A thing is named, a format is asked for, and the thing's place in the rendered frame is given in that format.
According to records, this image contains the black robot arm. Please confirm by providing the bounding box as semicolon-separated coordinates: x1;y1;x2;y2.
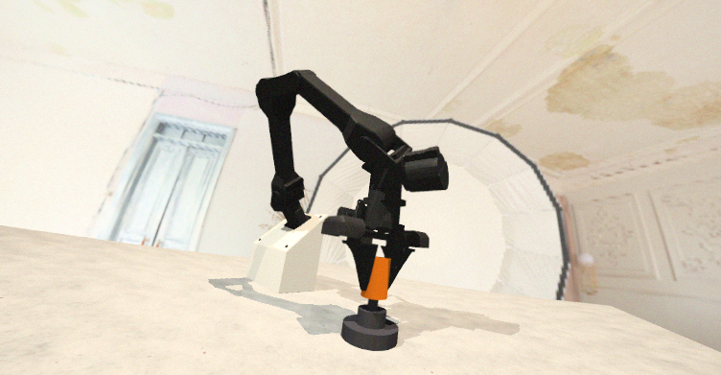
255;69;449;229

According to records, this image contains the orange knob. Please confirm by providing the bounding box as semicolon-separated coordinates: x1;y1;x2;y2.
360;256;391;300

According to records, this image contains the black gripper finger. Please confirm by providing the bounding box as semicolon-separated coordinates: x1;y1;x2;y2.
380;246;415;290
341;240;379;291

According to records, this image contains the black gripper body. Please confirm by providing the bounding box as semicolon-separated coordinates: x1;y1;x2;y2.
321;189;430;248

